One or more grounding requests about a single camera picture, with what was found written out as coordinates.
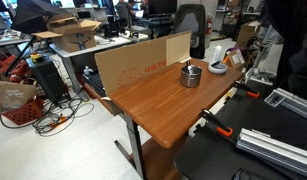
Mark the brown printed paper bag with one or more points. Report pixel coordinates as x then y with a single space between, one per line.
13 95

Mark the cardboard box white labels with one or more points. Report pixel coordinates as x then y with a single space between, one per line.
234 58

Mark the brown cardboard panel red print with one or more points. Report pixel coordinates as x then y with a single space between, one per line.
133 66

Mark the seated person dark shirt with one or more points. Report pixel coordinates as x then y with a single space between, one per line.
126 7

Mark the grey metal desk leg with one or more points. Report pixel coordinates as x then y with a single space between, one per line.
134 143

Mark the black office chair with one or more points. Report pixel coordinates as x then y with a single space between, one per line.
189 20

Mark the aluminium extrusion rail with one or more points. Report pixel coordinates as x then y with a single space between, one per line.
296 101
276 150

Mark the plain brown cardboard box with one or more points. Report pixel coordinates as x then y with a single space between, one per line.
248 33

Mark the red plastic basket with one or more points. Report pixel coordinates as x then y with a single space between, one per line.
23 115

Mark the open Amazon cardboard box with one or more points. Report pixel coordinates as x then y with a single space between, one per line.
73 41

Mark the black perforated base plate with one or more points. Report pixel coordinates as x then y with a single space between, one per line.
259 116

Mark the black computer tower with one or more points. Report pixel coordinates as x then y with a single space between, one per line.
48 80

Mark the orange black bar clamp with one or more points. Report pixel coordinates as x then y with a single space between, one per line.
214 121
248 90

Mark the red fire extinguisher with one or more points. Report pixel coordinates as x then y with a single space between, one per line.
209 26

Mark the white metal frame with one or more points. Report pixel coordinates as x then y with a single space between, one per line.
263 56

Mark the white spray bottle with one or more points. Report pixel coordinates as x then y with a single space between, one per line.
88 70

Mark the black photo softbox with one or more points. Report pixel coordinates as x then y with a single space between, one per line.
29 13

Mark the small steel pot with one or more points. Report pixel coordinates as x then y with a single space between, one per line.
190 80

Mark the wide black monitor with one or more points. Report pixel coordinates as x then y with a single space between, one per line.
161 6

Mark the red plastic equipment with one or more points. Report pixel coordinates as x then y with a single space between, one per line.
13 70

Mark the yellow red emergency stop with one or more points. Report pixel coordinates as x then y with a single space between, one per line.
36 57

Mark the person in black clothes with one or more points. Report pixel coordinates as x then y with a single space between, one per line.
289 40

